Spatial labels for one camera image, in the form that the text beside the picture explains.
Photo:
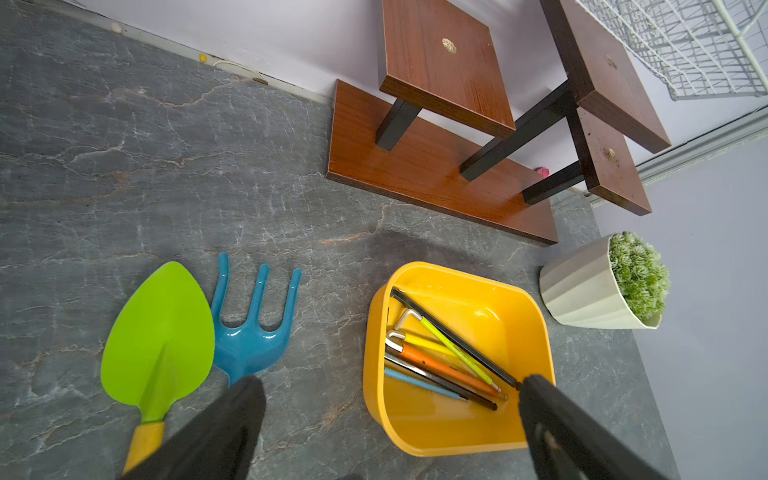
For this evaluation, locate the thin black hex key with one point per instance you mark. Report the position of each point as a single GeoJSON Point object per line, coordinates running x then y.
{"type": "Point", "coordinates": [442, 382]}

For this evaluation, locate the white pot green plant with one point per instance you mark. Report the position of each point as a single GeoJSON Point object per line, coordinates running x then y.
{"type": "Point", "coordinates": [616, 282]}

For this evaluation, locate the yellow hex key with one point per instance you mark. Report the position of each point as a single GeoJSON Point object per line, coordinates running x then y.
{"type": "Point", "coordinates": [416, 340]}

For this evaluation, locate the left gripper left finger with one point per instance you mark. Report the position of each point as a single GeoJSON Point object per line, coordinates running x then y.
{"type": "Point", "coordinates": [219, 443]}

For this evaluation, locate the green garden trowel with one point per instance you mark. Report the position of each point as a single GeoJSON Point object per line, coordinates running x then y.
{"type": "Point", "coordinates": [159, 350]}

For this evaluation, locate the blue hex key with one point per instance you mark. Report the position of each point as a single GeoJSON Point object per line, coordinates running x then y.
{"type": "Point", "coordinates": [422, 384]}

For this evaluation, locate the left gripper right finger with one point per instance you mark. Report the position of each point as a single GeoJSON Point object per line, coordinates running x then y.
{"type": "Point", "coordinates": [565, 442]}

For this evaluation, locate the orange hex key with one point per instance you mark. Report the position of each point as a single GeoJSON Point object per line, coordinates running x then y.
{"type": "Point", "coordinates": [445, 370]}

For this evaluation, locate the long white wire shelf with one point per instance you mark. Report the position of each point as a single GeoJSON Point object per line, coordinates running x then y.
{"type": "Point", "coordinates": [698, 49]}

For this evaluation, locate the blue garden hand rake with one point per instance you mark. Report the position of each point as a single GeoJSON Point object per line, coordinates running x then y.
{"type": "Point", "coordinates": [248, 348]}

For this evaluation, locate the brown wooden stepped stand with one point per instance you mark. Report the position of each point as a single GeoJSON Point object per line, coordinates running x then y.
{"type": "Point", "coordinates": [440, 132]}

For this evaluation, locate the green hex key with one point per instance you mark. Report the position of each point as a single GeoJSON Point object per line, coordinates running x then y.
{"type": "Point", "coordinates": [469, 362]}

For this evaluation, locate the large black hex key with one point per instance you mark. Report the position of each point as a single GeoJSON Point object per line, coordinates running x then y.
{"type": "Point", "coordinates": [456, 339]}

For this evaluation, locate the yellow plastic storage box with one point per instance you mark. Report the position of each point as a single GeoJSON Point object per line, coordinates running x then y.
{"type": "Point", "coordinates": [445, 356]}

